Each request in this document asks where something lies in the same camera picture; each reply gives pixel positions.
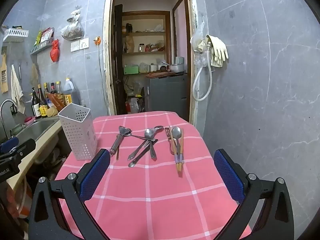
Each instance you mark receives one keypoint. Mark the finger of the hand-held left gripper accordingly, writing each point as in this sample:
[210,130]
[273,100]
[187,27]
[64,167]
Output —
[25,147]
[8,143]

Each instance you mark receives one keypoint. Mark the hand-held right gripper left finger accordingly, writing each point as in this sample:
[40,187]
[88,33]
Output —
[96,173]

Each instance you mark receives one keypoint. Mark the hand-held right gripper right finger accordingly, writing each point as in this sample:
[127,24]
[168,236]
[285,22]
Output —
[228,175]

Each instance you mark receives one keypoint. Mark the white perforated utensil holder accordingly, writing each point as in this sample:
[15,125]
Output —
[78,135]

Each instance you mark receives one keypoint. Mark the metal table knife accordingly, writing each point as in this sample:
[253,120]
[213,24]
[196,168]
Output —
[140,158]

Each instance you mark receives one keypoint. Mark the wooden chopstick purple band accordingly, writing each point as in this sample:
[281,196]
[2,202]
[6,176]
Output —
[173,142]
[182,142]

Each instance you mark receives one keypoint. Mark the metal spoon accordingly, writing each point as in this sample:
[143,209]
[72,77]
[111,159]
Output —
[149,133]
[176,132]
[158,129]

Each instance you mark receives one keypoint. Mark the beige kitchen counter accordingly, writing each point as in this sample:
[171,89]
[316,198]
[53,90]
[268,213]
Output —
[27,160]

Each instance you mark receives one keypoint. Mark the steel sink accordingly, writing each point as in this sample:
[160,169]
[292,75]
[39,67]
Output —
[35,128]

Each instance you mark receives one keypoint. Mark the pink soap dish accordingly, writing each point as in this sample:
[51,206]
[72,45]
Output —
[29,120]

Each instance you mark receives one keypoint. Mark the metal faucet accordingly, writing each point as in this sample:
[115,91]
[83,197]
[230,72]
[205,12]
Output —
[6,102]

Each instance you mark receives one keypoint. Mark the dark bottle yellow label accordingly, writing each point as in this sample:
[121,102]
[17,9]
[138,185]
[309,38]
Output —
[43,107]

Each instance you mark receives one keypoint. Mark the yellow crumpled bag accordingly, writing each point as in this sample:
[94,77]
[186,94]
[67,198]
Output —
[52,112]

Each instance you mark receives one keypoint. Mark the white hanging towel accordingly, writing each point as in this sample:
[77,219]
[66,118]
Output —
[16,90]

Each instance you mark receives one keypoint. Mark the orange red packet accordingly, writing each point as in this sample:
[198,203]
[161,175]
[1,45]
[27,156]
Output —
[56,102]

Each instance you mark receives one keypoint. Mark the pink checked tablecloth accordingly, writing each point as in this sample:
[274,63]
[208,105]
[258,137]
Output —
[150,192]

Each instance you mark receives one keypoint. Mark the dark sauce bottle yellow cap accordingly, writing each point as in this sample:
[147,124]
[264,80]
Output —
[46,90]

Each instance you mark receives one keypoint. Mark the dark sauce bottle red cap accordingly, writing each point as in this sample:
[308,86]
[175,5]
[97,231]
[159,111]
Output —
[52,88]

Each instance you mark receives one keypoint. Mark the brown sauce bottle yellow cap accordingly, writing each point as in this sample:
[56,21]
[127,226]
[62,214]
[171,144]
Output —
[59,91]

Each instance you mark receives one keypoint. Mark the wooden grater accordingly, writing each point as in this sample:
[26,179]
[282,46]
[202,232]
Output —
[3,75]

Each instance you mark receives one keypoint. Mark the large dark oil jug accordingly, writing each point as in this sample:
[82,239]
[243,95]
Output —
[69,91]

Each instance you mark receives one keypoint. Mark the hanging metal tool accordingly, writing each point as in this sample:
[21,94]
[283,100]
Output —
[20,71]

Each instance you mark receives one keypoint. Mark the red plastic bag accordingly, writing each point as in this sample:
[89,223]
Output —
[55,52]

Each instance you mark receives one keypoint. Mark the grey small fridge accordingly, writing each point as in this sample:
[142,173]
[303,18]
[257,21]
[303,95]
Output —
[167,95]

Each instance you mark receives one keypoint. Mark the green yellow packet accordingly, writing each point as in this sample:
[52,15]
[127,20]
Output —
[39,38]

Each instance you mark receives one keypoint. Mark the green box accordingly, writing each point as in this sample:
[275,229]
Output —
[131,70]

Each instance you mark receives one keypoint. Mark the red white packet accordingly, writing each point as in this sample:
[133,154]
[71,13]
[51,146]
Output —
[47,35]

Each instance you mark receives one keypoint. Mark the wooden chopping board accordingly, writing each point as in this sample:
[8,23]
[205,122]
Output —
[160,74]

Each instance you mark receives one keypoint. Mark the metal pot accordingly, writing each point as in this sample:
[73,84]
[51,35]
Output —
[177,68]

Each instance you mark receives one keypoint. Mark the dark wooden door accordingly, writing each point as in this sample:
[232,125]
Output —
[118,55]

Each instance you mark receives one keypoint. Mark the beige rubber gloves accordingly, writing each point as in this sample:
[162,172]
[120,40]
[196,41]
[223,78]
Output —
[218,51]

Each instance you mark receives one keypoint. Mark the clear bag of dried goods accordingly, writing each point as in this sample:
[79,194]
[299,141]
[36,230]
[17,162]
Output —
[72,31]

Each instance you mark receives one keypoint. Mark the clear hanging plastic bag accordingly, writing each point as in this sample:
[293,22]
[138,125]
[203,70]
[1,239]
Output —
[198,47]

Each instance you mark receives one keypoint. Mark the glass jar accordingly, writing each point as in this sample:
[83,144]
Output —
[141,48]

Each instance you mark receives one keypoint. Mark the wooden shelf unit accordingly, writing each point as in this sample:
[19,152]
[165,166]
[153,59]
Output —
[147,33]

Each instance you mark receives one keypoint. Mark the black wall adapter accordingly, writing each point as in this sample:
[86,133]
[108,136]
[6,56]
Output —
[13,109]

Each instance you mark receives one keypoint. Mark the grey wall shelf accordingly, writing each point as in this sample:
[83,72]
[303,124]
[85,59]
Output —
[41,46]

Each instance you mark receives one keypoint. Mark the white plastic wall basket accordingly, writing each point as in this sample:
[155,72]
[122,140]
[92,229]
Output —
[16,33]

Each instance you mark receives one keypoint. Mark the white wall switch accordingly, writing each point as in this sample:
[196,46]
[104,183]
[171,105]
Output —
[75,46]

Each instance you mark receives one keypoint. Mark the worn door frame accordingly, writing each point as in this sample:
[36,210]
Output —
[107,55]

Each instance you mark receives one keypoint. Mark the white wall socket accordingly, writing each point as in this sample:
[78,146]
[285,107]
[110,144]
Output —
[84,43]

